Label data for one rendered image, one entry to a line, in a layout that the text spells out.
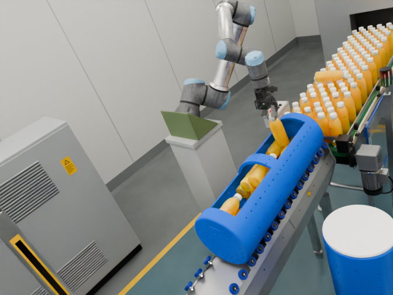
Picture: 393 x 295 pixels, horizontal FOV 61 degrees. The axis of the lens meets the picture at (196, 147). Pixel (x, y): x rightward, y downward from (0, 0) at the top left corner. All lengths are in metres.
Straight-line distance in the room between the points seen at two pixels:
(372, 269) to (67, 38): 3.59
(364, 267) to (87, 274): 2.31
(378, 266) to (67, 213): 2.21
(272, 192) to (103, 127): 3.02
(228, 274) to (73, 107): 2.97
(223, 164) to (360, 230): 1.31
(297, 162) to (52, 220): 1.92
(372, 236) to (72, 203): 2.17
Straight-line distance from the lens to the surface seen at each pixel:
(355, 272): 1.54
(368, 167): 2.27
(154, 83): 4.64
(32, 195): 2.76
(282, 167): 1.69
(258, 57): 1.70
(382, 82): 2.26
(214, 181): 2.55
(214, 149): 2.48
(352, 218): 1.59
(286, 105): 2.44
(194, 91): 2.41
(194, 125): 2.28
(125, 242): 3.26
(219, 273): 1.66
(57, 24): 4.11
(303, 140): 1.86
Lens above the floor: 2.18
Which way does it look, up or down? 28 degrees down
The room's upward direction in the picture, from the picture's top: 23 degrees counter-clockwise
